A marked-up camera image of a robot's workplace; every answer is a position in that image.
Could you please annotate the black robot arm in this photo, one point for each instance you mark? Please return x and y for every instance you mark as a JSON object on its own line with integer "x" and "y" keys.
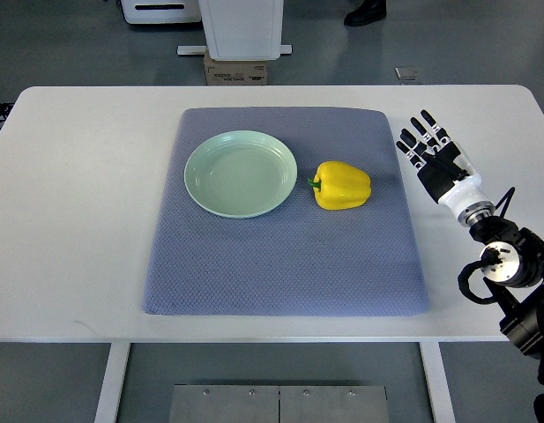
{"x": 509, "y": 273}

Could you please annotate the cardboard box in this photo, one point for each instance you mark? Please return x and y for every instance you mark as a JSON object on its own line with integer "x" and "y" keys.
{"x": 234, "y": 73}

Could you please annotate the black shoe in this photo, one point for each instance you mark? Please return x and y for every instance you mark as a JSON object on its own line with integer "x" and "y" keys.
{"x": 368, "y": 12}

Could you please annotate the light green plate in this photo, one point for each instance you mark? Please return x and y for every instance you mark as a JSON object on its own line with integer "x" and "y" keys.
{"x": 240, "y": 174}

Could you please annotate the white pedestal column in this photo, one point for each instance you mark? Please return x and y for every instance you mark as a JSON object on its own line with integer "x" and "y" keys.
{"x": 241, "y": 30}

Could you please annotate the white appliance with slot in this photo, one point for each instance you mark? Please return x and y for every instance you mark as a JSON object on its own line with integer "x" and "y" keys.
{"x": 160, "y": 12}

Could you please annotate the blue quilted mat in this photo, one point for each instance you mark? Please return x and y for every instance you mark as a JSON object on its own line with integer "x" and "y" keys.
{"x": 299, "y": 259}

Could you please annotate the grey floor socket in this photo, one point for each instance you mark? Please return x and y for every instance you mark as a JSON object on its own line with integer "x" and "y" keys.
{"x": 406, "y": 73}

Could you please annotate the left white table leg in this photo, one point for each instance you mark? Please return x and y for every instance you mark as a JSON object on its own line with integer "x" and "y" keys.
{"x": 112, "y": 385}

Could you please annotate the white table leg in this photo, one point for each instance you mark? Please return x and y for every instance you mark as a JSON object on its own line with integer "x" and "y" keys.
{"x": 437, "y": 385}
{"x": 112, "y": 385}

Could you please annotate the yellow bell pepper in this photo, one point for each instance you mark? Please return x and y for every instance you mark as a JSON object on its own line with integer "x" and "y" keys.
{"x": 340, "y": 186}

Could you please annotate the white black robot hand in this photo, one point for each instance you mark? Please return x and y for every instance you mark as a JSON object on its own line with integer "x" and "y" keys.
{"x": 445, "y": 171}

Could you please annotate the right white table leg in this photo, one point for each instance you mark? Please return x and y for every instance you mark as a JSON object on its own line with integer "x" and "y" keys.
{"x": 437, "y": 385}

